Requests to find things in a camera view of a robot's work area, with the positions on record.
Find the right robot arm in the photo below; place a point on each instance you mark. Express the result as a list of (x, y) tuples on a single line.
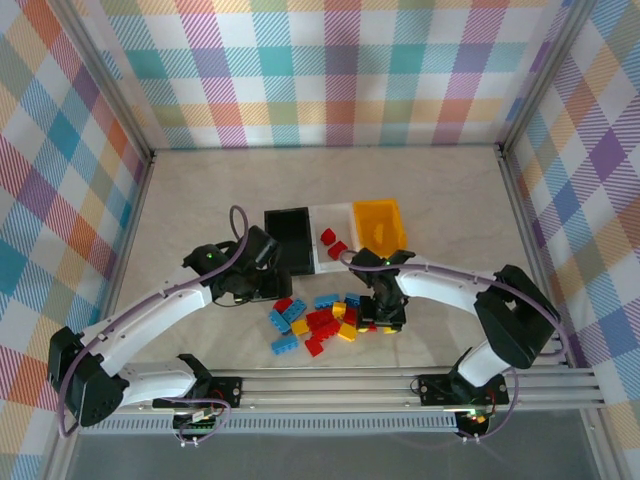
[(450, 285)]

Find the yellow lego brick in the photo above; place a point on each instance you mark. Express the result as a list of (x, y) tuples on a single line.
[(347, 331), (339, 310), (299, 327), (380, 231)]

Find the black controller board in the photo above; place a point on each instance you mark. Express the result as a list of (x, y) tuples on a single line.
[(197, 426), (475, 422)]

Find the aluminium mounting rail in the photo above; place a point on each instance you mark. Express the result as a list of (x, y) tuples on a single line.
[(325, 387)]

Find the black plastic bin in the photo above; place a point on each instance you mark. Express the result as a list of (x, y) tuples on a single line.
[(295, 235)]

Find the aluminium side rail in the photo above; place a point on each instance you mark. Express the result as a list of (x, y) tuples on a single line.
[(520, 210), (134, 210)]

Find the white plastic bin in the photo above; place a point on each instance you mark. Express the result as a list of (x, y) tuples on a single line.
[(330, 215)]

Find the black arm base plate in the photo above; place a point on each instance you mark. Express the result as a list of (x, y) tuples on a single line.
[(435, 390), (230, 390)]

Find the red lego brick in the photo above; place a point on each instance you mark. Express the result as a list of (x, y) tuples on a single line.
[(328, 235), (326, 330), (338, 248), (314, 346), (282, 305), (320, 316), (350, 316)]

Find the aluminium frame post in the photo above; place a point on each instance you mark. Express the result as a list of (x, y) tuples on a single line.
[(544, 75), (107, 80)]

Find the yellow plastic bin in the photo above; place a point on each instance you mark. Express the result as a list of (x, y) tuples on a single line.
[(385, 215)]

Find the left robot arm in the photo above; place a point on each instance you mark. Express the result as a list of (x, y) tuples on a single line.
[(150, 310)]

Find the blue lego brick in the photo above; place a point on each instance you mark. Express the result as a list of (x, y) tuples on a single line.
[(352, 301), (296, 309), (284, 345), (279, 322), (325, 301)]

